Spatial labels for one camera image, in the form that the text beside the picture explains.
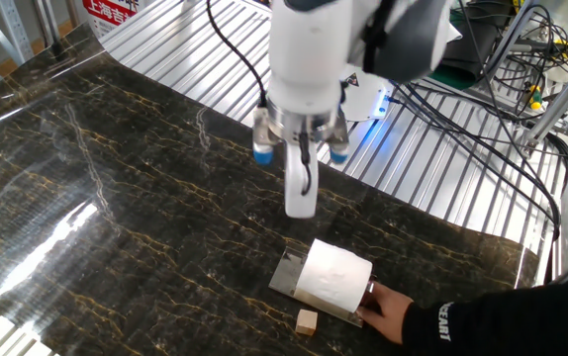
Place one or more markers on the forearm in black sleeve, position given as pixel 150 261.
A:
pixel 511 321

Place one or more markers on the green desk mat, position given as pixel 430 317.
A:
pixel 454 79

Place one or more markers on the small wooden cube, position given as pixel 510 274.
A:
pixel 306 322

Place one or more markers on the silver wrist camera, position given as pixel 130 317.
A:
pixel 263 143

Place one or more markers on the black marble pattern mat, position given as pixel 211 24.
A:
pixel 165 207

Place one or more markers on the red and white sign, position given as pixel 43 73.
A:
pixel 108 15

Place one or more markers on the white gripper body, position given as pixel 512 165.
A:
pixel 294 198

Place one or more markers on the black folded bag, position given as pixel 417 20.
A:
pixel 472 54

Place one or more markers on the person's bare hand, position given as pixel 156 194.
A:
pixel 388 311

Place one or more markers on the yellow green screwdriver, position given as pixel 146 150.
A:
pixel 535 98

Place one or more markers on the slanted aluminium profile post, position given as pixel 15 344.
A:
pixel 561 99

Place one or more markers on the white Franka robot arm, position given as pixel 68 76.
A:
pixel 309 54

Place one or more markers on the grey slotted metal rack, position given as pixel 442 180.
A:
pixel 14 29

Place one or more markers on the shiny metal roll holder shelf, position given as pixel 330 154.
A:
pixel 286 274

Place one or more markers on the white toilet paper roll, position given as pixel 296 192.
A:
pixel 333 277

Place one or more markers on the black stand pole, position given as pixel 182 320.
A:
pixel 56 47

